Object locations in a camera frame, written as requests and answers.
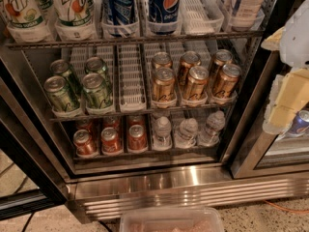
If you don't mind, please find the gold can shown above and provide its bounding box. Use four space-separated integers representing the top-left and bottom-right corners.
178 51 201 86
151 51 173 69
211 64 241 99
152 68 175 102
209 49 233 84
183 66 209 101

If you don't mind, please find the orange cable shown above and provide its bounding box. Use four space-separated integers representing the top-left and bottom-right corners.
263 199 309 215

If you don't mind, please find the red can front left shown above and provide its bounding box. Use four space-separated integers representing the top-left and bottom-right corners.
73 130 98 158

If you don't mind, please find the clear plastic bin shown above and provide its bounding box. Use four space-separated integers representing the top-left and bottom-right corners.
120 207 224 232

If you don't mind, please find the gold can front middle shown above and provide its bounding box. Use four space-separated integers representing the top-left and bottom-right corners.
183 66 209 101

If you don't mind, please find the gold can front left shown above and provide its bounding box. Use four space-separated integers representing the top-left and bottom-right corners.
152 68 175 102

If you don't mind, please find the blue can behind glass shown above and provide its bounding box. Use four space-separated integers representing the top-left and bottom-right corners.
288 110 309 136

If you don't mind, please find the red can front right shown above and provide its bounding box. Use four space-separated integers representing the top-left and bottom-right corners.
128 125 147 151

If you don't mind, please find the stainless steel fridge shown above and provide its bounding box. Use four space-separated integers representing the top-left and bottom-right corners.
0 0 309 223

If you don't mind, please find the red can rear right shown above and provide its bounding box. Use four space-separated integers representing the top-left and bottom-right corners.
127 115 145 127

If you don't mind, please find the red can front middle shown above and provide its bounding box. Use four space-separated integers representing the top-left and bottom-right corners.
100 127 122 155

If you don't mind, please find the gold can rear right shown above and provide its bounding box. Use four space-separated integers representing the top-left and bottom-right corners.
209 49 233 84

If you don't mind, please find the green can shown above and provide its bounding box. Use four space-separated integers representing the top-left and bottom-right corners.
43 75 80 112
84 56 110 84
50 59 82 97
82 72 112 109

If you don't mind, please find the red can rear left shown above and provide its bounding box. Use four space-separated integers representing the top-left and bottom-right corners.
75 119 95 135

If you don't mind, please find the green can front left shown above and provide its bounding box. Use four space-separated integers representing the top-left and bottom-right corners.
43 75 80 112

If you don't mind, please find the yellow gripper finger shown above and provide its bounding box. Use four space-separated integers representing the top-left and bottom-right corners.
263 69 309 134
261 27 285 51

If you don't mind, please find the water bottle left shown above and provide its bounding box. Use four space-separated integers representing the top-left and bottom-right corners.
154 116 172 151

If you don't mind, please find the gold can rear left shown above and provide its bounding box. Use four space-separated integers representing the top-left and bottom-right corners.
151 51 173 69

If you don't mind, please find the green can rear left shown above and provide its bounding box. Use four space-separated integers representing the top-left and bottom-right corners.
50 59 82 97

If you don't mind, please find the gold can front right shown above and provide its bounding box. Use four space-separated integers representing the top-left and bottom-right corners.
211 64 241 99

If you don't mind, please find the red can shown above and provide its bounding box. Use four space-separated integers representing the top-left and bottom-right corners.
100 127 122 155
73 130 98 158
75 119 95 135
128 125 147 151
127 115 145 127
102 116 121 132

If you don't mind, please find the open fridge glass door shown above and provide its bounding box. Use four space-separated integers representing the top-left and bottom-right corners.
0 78 68 220

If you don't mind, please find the red can rear middle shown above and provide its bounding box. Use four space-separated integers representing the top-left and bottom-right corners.
102 116 121 132

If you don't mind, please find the green can rear right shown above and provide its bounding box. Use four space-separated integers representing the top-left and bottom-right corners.
84 56 110 84

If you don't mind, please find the green can front right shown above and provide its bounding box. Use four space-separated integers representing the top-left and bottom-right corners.
82 72 112 109

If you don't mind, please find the gold can rear middle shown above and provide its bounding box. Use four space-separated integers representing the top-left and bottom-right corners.
178 51 201 86

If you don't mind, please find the white 7up can left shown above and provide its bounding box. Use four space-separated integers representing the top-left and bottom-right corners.
2 0 46 36

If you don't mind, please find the white 7up can right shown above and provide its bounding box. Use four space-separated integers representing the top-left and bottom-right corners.
54 0 92 27

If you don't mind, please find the black cable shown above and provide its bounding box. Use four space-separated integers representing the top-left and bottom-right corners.
20 212 36 232

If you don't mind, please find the white bottle top shelf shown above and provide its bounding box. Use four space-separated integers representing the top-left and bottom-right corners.
229 0 264 32

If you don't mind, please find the empty white can tray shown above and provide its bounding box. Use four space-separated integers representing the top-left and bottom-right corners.
118 44 147 112

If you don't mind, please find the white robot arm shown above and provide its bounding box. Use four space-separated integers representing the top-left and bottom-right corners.
262 0 309 134

